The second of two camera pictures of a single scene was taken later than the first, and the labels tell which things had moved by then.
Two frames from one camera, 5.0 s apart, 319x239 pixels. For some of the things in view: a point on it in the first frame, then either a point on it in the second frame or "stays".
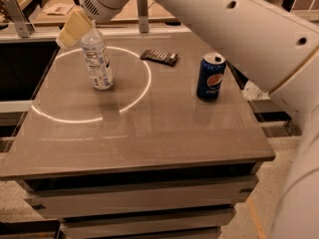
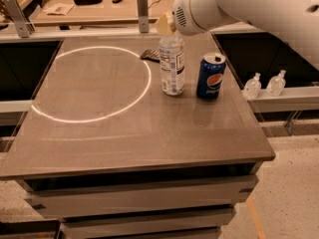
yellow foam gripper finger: [77, 25] -> [164, 29]
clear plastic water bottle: [97, 57] -> [172, 64]
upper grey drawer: [86, 198] stays
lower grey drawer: [189, 223] stays
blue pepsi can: [210, 76] stays
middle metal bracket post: [143, 13] stays
